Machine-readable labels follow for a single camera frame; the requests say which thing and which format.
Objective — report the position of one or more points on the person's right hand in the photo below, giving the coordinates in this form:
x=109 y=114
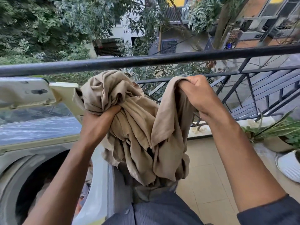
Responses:
x=199 y=96

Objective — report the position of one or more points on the person's left hand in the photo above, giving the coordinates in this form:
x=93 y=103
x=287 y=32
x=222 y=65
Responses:
x=96 y=125

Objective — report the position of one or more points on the person's right fingers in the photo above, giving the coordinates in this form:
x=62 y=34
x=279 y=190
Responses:
x=191 y=81

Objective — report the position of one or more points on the person's left fingers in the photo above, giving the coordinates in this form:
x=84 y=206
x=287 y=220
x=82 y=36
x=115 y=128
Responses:
x=114 y=108

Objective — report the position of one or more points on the beige cloth garment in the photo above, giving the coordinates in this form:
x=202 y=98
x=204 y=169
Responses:
x=140 y=128

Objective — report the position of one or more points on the person's left forearm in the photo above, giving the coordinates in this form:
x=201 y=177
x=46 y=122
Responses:
x=63 y=182

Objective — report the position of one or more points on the person's right forearm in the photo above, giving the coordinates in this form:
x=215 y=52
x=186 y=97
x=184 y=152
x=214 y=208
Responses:
x=243 y=161

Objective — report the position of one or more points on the black metal balcony railing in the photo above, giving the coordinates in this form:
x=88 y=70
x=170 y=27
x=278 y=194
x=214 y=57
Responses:
x=164 y=59

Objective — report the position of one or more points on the white building across street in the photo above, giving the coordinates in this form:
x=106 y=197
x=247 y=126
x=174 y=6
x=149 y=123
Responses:
x=131 y=28

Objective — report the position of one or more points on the grey top-load washing machine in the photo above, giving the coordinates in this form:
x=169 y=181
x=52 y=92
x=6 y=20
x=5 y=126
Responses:
x=42 y=147

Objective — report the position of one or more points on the cream washing machine lid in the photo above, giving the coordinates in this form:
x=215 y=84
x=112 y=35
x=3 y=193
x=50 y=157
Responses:
x=25 y=92

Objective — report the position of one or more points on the orange building with air conditioners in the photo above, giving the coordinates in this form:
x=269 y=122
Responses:
x=262 y=18

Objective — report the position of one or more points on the green leafy tree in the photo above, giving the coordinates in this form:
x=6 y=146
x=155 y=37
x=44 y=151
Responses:
x=58 y=25

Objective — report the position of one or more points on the green potted plant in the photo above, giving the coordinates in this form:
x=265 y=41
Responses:
x=279 y=132

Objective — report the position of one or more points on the person's dark grey shirt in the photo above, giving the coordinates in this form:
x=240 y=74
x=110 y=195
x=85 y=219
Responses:
x=187 y=208

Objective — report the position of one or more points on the white round plant pot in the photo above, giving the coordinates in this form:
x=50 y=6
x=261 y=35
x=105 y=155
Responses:
x=289 y=165

